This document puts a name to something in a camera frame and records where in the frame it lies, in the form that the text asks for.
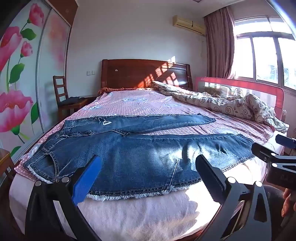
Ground swirl-patterned quilt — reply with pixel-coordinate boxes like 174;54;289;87
150;80;290;133

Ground person's right hand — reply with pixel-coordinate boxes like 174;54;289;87
281;187;296;218

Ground window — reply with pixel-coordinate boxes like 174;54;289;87
232;15;296;90

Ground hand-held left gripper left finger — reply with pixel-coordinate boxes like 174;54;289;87
25;155;103;241

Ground blue denim pants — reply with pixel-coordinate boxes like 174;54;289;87
23;113;255;201

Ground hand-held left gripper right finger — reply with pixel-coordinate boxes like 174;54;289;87
196;154;278;241

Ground wall air conditioner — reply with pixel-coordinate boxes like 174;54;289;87
172;15;206;36

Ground wooden bed with pink sheet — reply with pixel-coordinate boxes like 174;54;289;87
14;88;278;178

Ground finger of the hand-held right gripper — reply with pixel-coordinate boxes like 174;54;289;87
275;134;296;148
252;142;296;168

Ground dark grey cloth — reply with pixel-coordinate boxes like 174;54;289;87
264;185;288;241

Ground floral wardrobe doors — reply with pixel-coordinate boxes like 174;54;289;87
0;0;78;164

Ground mauve curtain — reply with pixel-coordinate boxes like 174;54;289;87
203;6;235;80

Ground brown fringed cloth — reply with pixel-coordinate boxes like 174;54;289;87
98;87;151;95

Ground wooden chair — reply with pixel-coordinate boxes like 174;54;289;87
53;75;90;121

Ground wooden headboard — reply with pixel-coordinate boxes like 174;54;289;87
101;59;193;91

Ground pink bed rail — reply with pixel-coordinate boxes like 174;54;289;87
194;76;285;121

